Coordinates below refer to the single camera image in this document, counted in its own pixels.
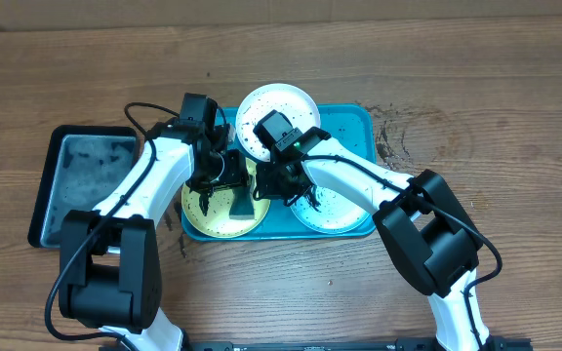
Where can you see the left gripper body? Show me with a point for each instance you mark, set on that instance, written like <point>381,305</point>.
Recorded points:
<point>221,172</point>

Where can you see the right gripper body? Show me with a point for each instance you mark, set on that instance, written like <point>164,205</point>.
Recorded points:
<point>275,183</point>

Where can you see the yellow plate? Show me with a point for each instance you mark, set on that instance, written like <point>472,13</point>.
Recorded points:
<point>218,223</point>

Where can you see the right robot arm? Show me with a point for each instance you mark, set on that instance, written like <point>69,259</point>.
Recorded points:
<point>430,239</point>

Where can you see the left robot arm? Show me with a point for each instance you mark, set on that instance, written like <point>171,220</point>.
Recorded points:
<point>110,277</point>

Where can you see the teal plastic tray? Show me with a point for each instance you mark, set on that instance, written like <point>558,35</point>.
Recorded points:
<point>351,125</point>

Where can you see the light blue dirty plate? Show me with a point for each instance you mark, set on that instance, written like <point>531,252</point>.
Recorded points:
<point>329,214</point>

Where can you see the white dirty plate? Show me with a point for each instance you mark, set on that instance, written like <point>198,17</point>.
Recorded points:
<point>290,100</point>

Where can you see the black water tray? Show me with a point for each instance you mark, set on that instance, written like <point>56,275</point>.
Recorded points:
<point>84,164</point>

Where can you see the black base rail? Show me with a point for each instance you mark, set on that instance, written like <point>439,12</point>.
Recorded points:
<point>495,343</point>

